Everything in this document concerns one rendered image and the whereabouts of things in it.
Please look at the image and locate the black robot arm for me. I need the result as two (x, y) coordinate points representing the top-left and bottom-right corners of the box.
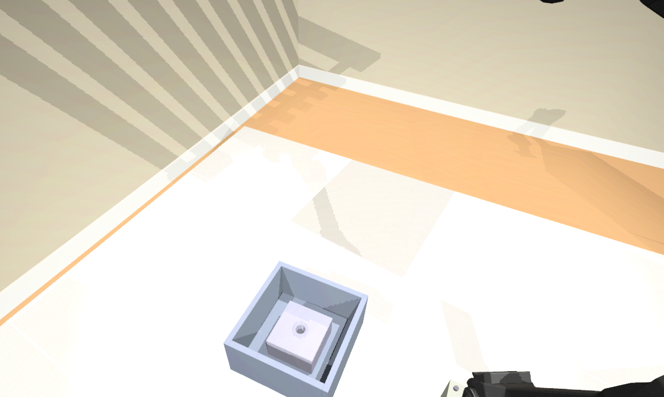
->
(462, 0), (664, 397)

